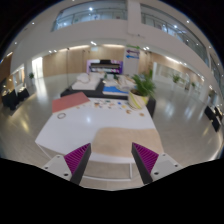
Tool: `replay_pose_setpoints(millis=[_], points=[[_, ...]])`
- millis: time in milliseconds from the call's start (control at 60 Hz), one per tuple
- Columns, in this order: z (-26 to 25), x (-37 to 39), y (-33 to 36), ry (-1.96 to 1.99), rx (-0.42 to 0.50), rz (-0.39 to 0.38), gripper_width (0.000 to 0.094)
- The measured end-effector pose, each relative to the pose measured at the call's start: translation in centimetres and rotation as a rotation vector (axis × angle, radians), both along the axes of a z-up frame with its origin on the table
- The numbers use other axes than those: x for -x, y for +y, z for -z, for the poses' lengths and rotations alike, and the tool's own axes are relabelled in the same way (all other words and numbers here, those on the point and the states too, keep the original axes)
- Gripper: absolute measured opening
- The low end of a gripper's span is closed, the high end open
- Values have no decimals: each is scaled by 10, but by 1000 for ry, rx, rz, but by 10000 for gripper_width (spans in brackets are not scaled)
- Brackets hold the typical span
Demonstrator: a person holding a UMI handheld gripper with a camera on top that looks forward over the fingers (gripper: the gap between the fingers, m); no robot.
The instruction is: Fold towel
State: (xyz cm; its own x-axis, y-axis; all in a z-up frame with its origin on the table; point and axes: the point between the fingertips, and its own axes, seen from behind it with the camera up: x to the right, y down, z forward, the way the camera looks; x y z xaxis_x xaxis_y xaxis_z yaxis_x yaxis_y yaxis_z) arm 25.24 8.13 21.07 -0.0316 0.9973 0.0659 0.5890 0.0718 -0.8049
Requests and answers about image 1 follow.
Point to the black draped table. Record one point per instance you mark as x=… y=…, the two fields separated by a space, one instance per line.
x=96 y=92

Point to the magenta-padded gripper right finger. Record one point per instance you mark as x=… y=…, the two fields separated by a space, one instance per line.
x=146 y=159

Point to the group of black chairs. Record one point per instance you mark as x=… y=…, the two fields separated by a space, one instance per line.
x=213 y=117
x=13 y=98

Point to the beige knitted towel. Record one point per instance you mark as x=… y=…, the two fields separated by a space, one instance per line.
x=126 y=141

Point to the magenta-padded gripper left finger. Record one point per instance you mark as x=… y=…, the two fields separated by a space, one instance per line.
x=77 y=159

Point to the white architectural model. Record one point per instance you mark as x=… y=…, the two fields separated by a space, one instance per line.
x=86 y=82

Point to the flat red board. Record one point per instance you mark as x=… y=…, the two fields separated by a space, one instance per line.
x=70 y=102

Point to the white sign pillar with arrows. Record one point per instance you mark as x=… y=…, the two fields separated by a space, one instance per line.
x=131 y=60

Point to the blue mat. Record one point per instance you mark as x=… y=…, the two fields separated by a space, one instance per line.
x=114 y=90

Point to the potted plant in striped pot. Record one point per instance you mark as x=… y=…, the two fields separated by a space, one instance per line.
x=140 y=93

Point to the black piano with purple screen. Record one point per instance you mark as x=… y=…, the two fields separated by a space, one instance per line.
x=105 y=66

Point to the small green background plant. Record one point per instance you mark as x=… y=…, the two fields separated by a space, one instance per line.
x=31 y=76

